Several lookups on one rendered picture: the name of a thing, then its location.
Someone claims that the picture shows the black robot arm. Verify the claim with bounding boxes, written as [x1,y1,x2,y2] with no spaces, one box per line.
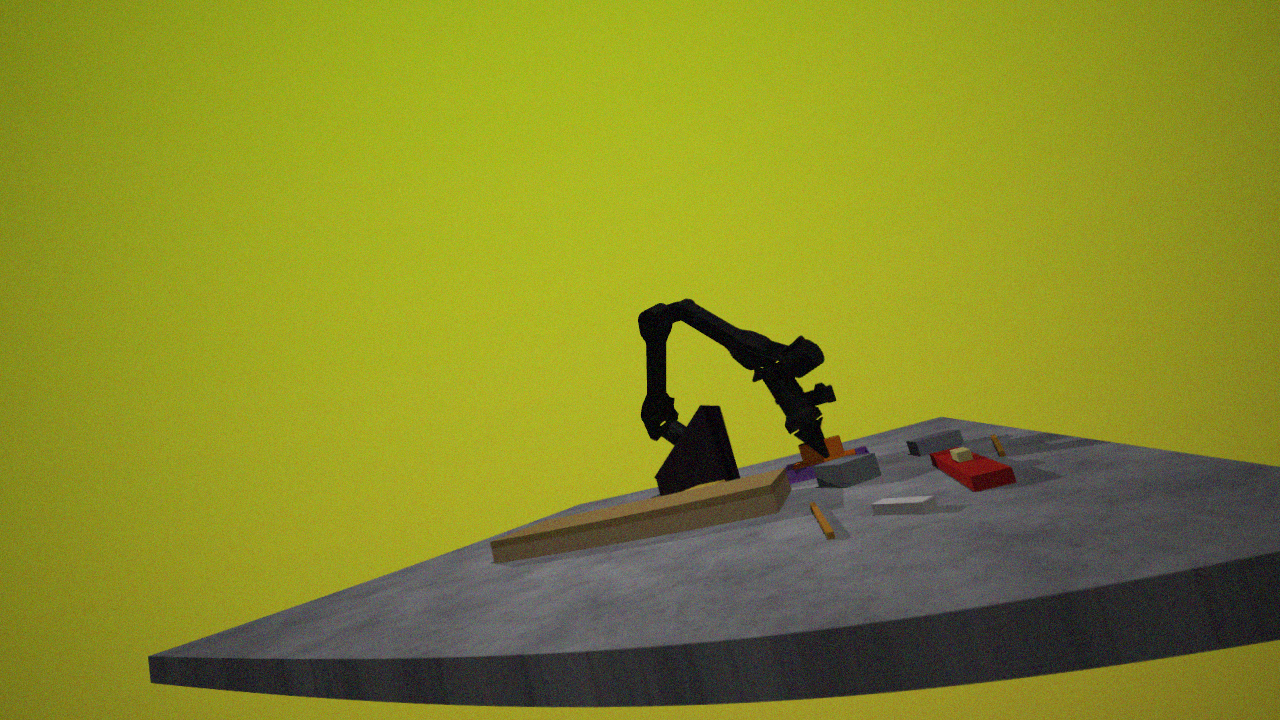
[637,299,836,445]

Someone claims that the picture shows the red flat block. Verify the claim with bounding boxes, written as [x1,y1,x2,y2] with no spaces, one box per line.
[931,447,1018,492]

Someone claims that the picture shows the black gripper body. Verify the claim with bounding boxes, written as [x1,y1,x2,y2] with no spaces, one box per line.
[773,382,823,434]

